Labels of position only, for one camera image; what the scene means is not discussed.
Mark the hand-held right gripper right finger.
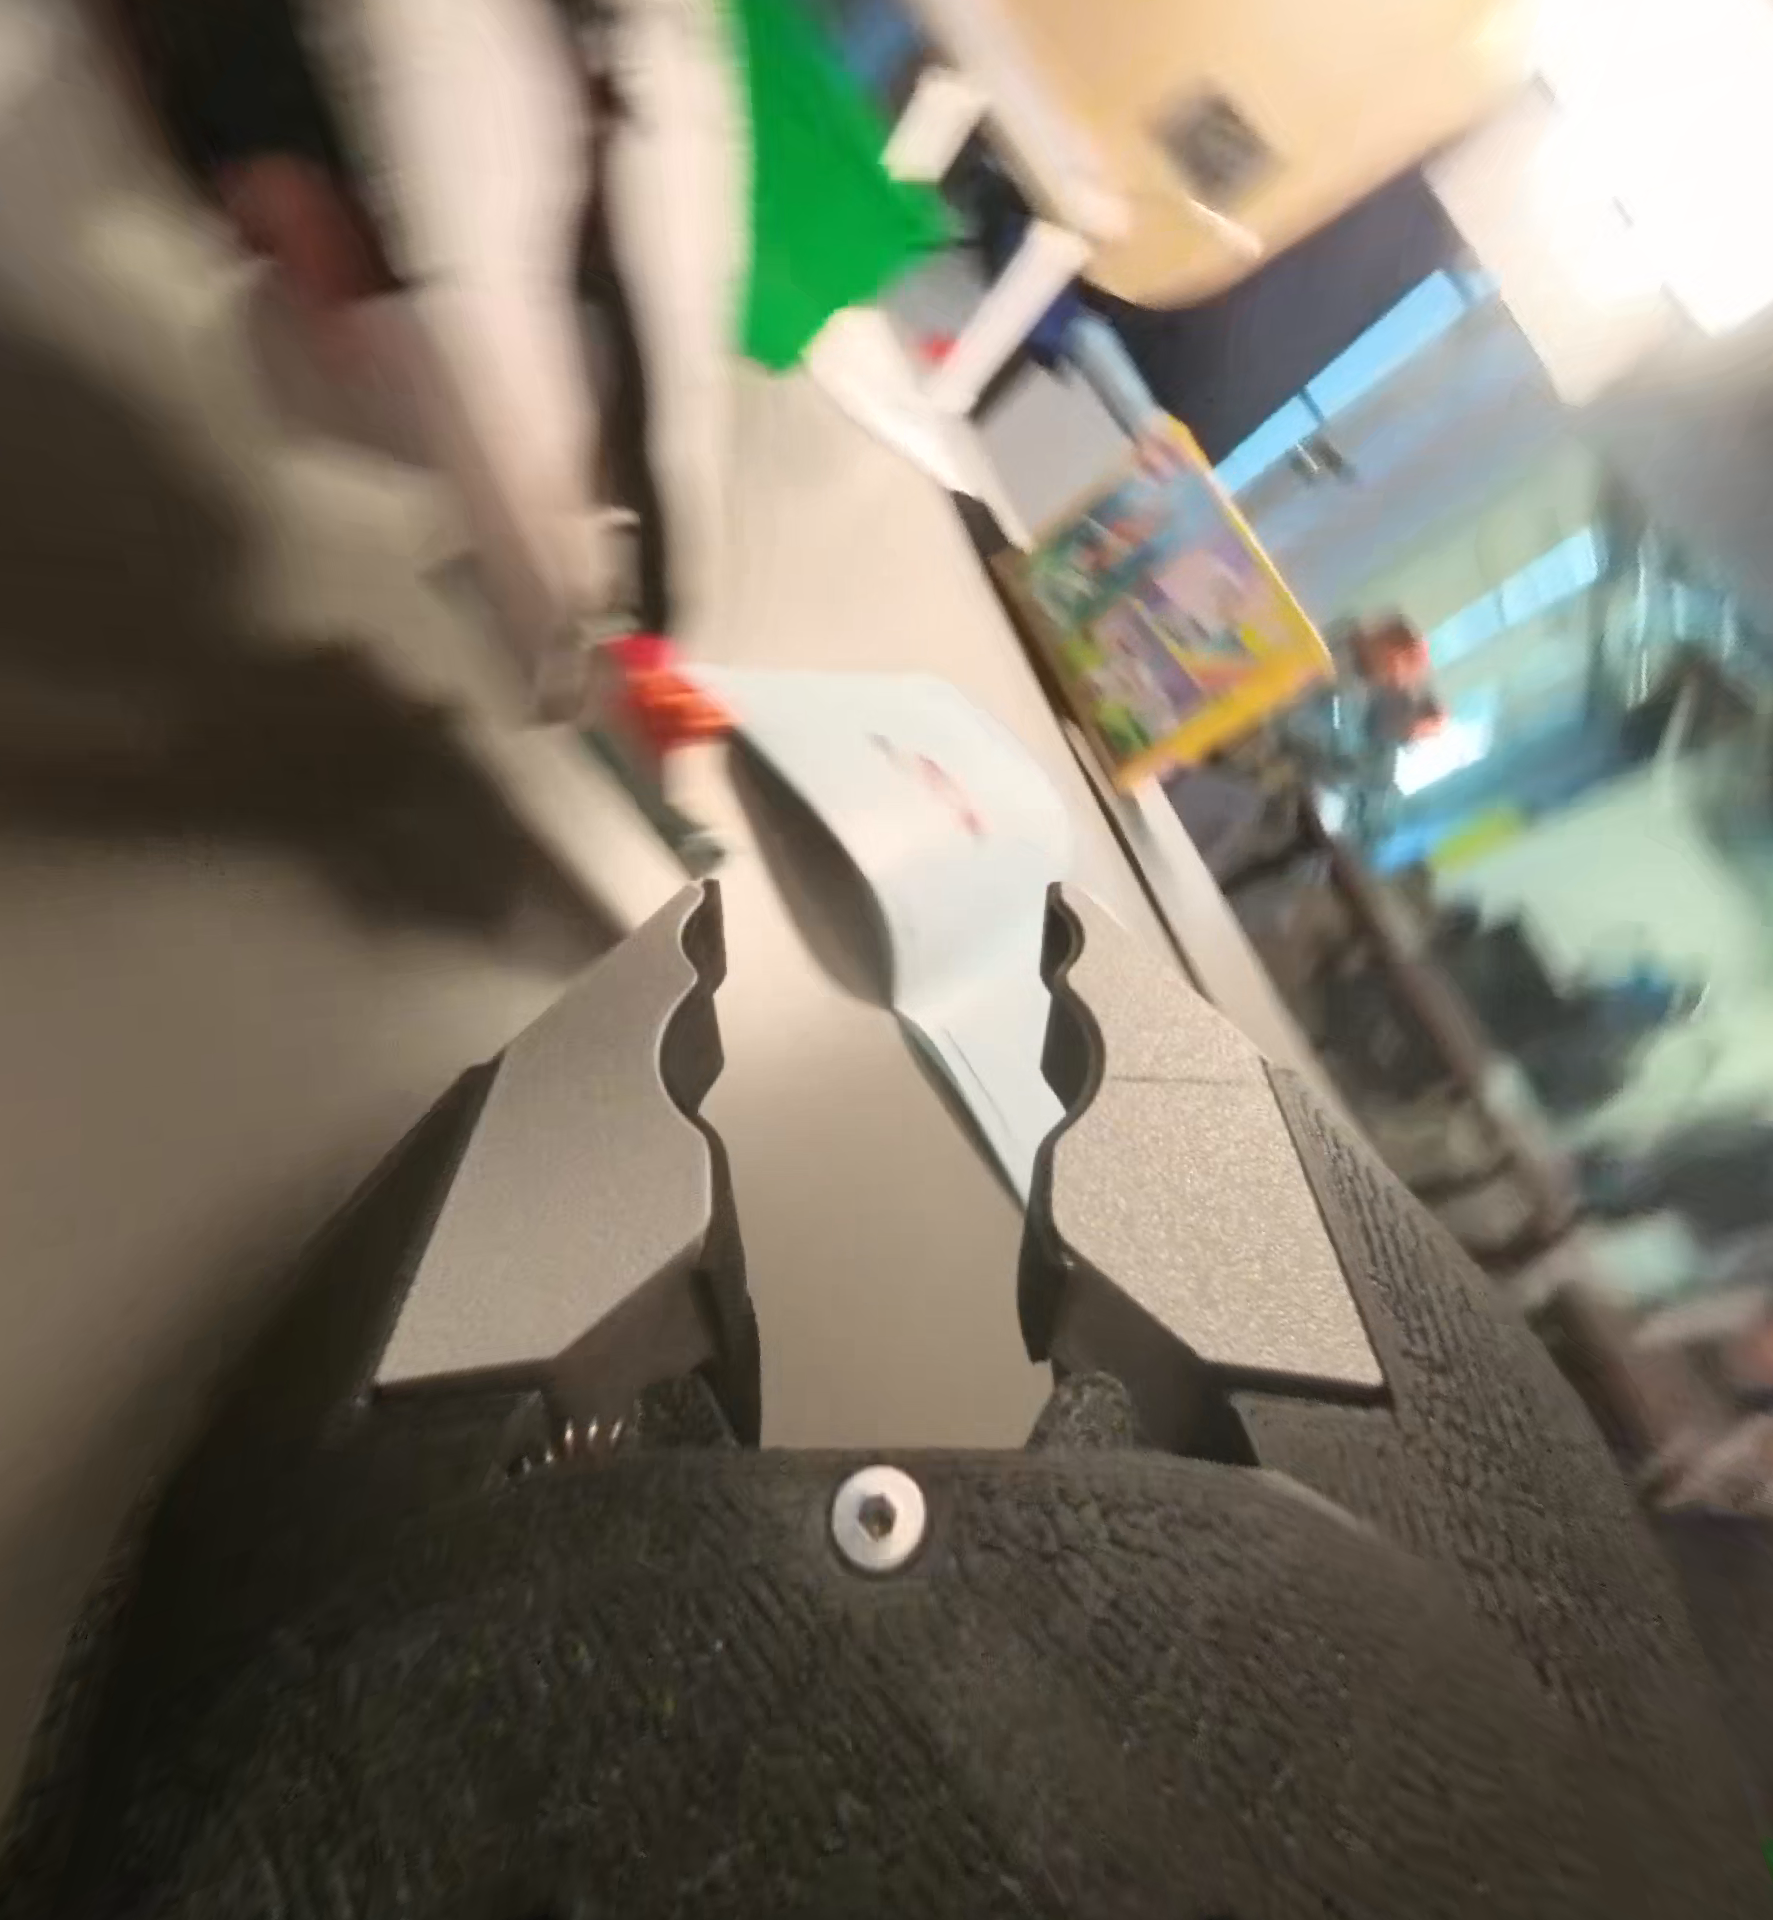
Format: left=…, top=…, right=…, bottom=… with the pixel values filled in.
left=1018, top=882, right=1393, bottom=1397

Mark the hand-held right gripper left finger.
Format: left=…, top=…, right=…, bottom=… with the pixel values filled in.
left=374, top=878, right=765, bottom=1443

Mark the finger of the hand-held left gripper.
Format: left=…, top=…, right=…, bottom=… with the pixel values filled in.
left=631, top=0, right=745, bottom=631
left=322, top=0, right=640, bottom=721

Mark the red and orange lego model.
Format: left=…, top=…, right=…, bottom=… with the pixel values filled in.
left=587, top=629, right=742, bottom=752

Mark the yellow lego set box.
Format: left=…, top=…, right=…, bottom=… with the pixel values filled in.
left=1025, top=416, right=1338, bottom=793

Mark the person's left hand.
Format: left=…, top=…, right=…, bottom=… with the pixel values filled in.
left=219, top=148, right=403, bottom=302

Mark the green cloth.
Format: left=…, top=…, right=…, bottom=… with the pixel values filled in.
left=735, top=0, right=966, bottom=378

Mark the open pale blue instruction booklet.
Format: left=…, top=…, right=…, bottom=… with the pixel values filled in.
left=721, top=668, right=1086, bottom=1210

